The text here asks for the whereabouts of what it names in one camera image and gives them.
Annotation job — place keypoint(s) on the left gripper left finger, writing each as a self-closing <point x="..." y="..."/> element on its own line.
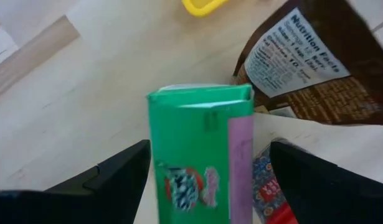
<point x="116" y="183"/>

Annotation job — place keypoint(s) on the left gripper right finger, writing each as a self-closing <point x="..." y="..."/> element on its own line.
<point x="319" y="189"/>

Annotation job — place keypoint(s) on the red-lidded smoked paprika tin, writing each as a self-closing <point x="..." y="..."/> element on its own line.
<point x="269" y="193"/>

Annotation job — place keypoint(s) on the small green cereal box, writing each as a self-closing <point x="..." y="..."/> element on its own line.
<point x="194" y="140"/>

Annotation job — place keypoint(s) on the brown triangular snack packet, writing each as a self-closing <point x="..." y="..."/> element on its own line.
<point x="334" y="93"/>

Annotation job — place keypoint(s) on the yellow plastic basket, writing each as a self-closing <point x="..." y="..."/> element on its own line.
<point x="203" y="6"/>

